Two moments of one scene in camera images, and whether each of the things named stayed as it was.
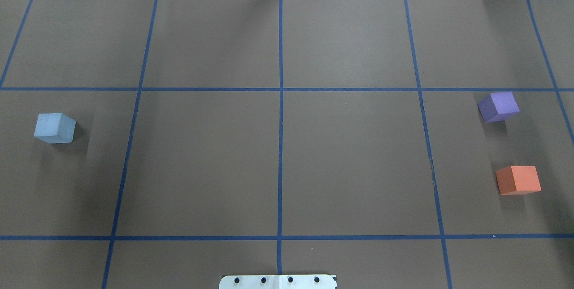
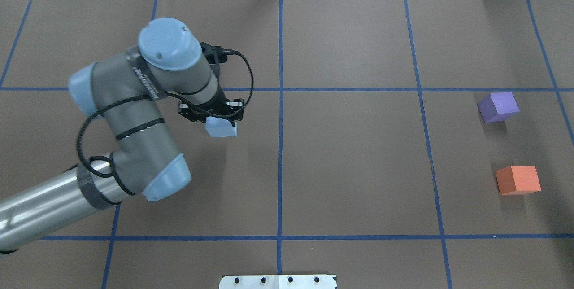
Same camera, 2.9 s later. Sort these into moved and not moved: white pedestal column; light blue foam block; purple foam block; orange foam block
Moved: light blue foam block
Not moved: orange foam block; white pedestal column; purple foam block
